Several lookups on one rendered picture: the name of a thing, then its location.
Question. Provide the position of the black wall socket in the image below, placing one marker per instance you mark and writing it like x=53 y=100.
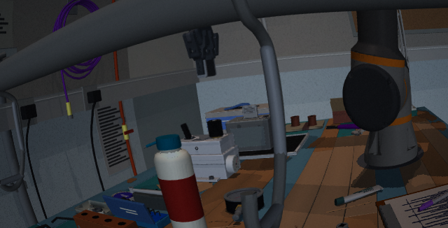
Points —
x=94 y=96
x=28 y=111

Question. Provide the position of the purple tape roll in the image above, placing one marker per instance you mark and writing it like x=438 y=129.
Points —
x=122 y=196

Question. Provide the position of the black round gauge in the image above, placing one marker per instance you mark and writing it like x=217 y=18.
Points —
x=234 y=200

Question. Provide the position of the blue and white box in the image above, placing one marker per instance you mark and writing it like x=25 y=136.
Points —
x=224 y=115

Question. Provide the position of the black regulator knob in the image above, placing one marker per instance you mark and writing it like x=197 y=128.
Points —
x=215 y=128

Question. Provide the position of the orange block with holes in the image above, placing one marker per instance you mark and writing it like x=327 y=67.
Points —
x=101 y=221

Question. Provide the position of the small white part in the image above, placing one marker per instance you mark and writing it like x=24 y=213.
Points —
x=356 y=132

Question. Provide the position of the grey paper notice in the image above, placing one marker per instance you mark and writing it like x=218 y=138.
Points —
x=5 y=23

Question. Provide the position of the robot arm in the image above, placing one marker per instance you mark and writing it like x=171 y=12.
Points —
x=147 y=14

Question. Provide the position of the orange wall pipe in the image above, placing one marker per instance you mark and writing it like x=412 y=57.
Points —
x=115 y=60

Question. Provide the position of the white paper notice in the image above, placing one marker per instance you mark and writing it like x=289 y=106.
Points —
x=112 y=137

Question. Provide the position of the brown clipboard with paper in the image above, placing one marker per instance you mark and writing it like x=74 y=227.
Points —
x=406 y=208

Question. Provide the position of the grey access cover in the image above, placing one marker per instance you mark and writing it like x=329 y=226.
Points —
x=249 y=134

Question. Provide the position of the brown notice board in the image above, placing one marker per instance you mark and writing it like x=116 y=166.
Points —
x=425 y=20

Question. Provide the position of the white red spray bottle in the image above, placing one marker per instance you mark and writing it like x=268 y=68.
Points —
x=176 y=182

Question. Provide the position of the blue open case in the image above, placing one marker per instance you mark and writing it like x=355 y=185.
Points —
x=129 y=211

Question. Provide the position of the tan flat tray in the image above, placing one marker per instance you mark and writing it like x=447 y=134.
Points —
x=320 y=124

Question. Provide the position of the grey wall trunking rail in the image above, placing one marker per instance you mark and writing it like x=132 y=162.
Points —
x=154 y=81

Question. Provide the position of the purple pen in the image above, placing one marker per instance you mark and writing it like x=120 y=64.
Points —
x=432 y=201

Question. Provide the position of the black toggle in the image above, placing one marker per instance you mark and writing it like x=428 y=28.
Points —
x=185 y=131

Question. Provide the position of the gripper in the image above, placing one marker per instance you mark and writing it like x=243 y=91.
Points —
x=201 y=39

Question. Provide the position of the brown cylinder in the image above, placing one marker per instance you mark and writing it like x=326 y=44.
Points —
x=295 y=121
x=311 y=120

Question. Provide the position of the white-edged black mat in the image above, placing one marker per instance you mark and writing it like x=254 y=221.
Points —
x=295 y=141

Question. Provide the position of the grey flat box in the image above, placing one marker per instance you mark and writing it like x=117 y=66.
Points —
x=148 y=200

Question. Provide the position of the black hex key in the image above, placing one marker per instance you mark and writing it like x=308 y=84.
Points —
x=63 y=218

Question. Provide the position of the grey bent pipe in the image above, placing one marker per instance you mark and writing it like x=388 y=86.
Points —
x=273 y=91

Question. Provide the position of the white air service block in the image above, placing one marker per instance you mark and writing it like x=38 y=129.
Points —
x=210 y=158

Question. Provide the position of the white shallow tray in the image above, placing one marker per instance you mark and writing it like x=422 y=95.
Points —
x=91 y=206

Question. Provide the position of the white marker pen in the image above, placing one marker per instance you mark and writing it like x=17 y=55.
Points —
x=358 y=194

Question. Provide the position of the brown cardboard box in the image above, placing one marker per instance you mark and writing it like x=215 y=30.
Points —
x=339 y=110

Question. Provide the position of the grey stand pole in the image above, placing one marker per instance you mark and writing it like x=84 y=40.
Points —
x=15 y=172

